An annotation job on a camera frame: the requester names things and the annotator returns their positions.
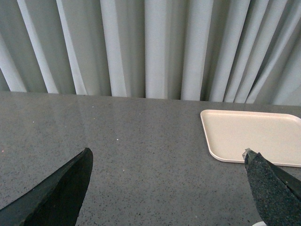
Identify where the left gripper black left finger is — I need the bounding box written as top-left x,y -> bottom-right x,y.
0,148 -> 93,226

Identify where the grey pleated curtain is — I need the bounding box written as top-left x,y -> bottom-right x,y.
0,0 -> 301,105

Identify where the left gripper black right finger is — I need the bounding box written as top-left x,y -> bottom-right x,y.
243,148 -> 301,226

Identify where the cream rectangular tray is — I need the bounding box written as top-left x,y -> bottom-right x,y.
200,110 -> 301,168

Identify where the white smiley mug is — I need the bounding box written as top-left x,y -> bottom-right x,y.
252,221 -> 267,226

